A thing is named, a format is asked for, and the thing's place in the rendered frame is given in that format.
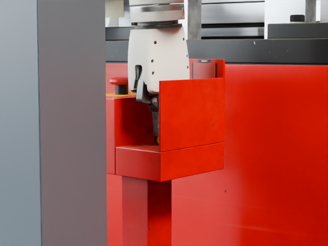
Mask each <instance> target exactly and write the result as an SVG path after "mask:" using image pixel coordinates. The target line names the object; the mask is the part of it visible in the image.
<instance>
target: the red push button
mask: <svg viewBox="0 0 328 246"><path fill-rule="evenodd" d="M110 84H115V95H127V94H128V77H114V78H112V79H110Z"/></svg>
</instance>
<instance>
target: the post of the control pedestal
mask: <svg viewBox="0 0 328 246"><path fill-rule="evenodd" d="M171 220H172V180H169V181H164V182H156V181H150V180H144V179H137V178H131V177H125V176H122V245H123V246H171Z"/></svg>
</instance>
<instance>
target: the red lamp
mask: <svg viewBox="0 0 328 246"><path fill-rule="evenodd" d="M207 78H215V63H193V79H207Z"/></svg>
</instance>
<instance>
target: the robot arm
mask: <svg viewBox="0 0 328 246"><path fill-rule="evenodd" d="M129 6H130V7H129V8H130V22H137V23H138V25H136V26H134V29H133V30H131V31H130V37H129V46H128V85H129V90H130V91H131V92H132V93H137V96H136V101H137V102H139V103H145V104H147V105H148V107H149V111H151V112H152V118H153V134H154V136H158V137H159V81H167V80H187V79H189V59H188V50H187V44H186V38H185V32H184V27H183V25H182V23H178V20H184V19H185V6H184V0H129ZM157 97H158V98H157Z"/></svg>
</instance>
